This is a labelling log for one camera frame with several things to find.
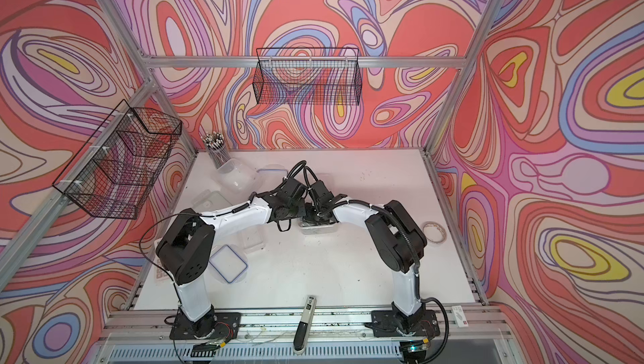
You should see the large clear box blue lid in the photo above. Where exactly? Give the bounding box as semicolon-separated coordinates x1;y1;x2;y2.
298;213;338;235

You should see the small clear box blue lid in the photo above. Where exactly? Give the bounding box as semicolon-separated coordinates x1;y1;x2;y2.
239;226;266;254

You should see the translucent green lunch box lid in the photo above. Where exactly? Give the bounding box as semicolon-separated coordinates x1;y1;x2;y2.
191;190;232;213

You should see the small blue rimmed lid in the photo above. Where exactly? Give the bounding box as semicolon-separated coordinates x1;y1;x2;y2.
209;244;248;285

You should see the grey striped cloth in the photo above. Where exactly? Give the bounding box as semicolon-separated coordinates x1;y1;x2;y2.
301;213;335;228

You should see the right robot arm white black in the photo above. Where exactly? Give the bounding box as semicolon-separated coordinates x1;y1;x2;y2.
309;181;428;335

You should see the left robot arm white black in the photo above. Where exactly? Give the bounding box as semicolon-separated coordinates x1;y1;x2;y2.
155;179;306;339

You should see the mesh pen cup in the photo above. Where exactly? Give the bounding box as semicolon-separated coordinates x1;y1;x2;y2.
202;132;231;169

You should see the tape roll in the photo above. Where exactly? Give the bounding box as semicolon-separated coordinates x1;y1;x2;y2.
422;222;448;245

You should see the black white marker pen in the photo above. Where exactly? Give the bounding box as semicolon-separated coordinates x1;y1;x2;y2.
293;295;317;355

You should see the white calculator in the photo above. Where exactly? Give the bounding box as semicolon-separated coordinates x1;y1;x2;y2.
154;258;171;283

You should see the white red label tag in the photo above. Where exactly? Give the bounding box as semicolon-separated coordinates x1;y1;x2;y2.
451;305;469;328

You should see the black wire basket back wall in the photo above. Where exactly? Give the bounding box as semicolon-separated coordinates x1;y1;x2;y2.
253;47;362;106

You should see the black wire basket wall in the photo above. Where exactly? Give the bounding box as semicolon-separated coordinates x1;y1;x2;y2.
253;47;362;106
52;101;183;220

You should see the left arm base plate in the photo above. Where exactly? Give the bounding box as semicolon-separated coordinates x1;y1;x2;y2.
169;310;242;341

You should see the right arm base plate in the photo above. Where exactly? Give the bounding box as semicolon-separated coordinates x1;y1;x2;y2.
366;310;441;339

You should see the black wire basket left wall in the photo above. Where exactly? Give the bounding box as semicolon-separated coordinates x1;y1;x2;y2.
52;101;183;220

